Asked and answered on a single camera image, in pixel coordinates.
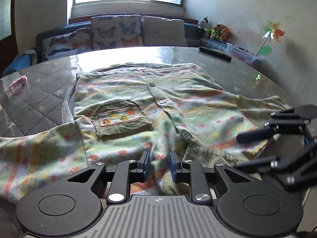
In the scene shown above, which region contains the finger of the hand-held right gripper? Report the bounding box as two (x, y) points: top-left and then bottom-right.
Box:
(236, 143), (317, 186)
(236, 104), (317, 144)

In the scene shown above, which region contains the orange plush toy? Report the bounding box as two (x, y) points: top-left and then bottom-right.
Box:
(219, 27), (231, 43)

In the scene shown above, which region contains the small pink object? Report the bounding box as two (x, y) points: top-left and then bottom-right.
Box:
(9, 76), (27, 90)

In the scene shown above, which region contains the clear plastic storage box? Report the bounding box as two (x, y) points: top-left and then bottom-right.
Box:
(226, 42), (264, 64)

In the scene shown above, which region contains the blue cloth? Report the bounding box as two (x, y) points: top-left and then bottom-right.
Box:
(7, 49), (38, 73)

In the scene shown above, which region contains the dark blue sofa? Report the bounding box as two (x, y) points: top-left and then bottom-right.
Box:
(0, 19), (229, 78)

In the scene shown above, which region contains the low butterfly print cushion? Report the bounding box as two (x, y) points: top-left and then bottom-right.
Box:
(40, 28), (93, 60)

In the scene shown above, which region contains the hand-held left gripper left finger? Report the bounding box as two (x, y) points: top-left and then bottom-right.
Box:
(67, 151), (150, 203)

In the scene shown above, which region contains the black remote control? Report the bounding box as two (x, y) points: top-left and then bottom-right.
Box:
(199, 46), (232, 62)

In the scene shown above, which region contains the colourful pinwheel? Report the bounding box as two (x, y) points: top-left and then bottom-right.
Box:
(254, 21), (286, 58)

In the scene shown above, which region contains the large butterfly print cushion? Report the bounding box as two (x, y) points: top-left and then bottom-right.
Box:
(91, 14), (143, 50)

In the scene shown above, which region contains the black and white plush toy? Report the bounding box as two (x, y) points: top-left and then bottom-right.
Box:
(197, 17), (210, 34)

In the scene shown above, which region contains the patterned green children's shirt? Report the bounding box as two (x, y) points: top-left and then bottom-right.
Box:
(0, 63), (295, 204)

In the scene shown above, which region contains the green and yellow plush toy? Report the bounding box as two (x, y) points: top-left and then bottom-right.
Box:
(210, 23), (224, 40)

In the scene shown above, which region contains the beige cushion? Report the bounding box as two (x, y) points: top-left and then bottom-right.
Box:
(142, 15), (188, 47)

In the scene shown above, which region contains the grey quilted star mat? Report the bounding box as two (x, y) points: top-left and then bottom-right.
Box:
(0, 57), (78, 139)

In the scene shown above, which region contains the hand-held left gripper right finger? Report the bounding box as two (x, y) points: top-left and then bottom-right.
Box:
(168, 151), (251, 203)

